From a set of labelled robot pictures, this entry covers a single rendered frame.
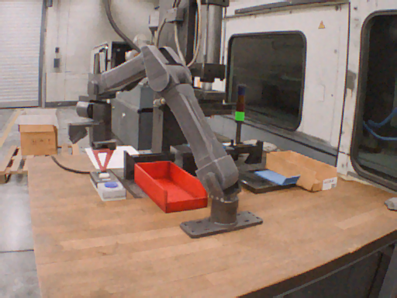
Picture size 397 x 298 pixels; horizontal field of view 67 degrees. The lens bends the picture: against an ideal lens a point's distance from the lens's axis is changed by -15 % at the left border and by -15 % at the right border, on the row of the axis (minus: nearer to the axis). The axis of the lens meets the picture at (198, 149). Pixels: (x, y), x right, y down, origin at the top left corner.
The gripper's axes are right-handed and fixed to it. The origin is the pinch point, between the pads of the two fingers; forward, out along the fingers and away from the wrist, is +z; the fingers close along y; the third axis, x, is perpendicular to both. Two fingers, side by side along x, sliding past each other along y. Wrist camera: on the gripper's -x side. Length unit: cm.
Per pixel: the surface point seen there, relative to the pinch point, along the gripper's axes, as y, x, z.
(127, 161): -1.2, 8.4, -1.1
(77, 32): -917, 118, -129
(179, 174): 9.7, 21.3, 0.9
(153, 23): -451, 183, -103
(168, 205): 26.3, 10.6, 2.9
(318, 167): 21, 70, 1
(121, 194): 14.2, 1.8, 3.4
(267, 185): 23, 45, 3
